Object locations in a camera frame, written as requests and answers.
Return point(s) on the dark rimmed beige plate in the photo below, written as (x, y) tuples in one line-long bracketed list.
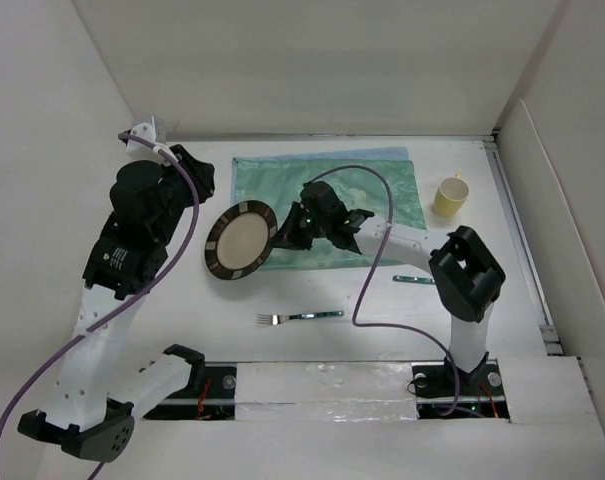
[(240, 240)]

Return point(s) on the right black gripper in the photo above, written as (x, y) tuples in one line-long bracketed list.
[(288, 235)]

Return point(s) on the yellow paper cup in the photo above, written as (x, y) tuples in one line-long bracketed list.
[(450, 196)]

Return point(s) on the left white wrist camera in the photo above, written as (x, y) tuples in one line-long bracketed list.
[(150, 129)]

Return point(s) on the green patterned cloth placemat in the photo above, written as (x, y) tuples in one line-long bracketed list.
[(380, 180)]

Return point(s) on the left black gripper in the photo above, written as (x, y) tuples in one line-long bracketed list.
[(203, 171)]

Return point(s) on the silver fork green handle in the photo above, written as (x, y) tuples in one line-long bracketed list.
[(279, 319)]

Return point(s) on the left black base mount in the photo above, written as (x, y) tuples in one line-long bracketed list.
[(214, 400)]

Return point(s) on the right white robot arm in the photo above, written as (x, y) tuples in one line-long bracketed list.
[(467, 276)]

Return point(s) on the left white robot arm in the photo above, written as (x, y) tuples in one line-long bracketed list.
[(91, 416)]

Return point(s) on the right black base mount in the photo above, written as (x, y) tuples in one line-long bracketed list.
[(479, 395)]

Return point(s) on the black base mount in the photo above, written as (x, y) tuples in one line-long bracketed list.
[(479, 395), (214, 400)]

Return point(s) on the knife with green handle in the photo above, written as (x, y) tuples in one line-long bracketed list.
[(413, 280)]

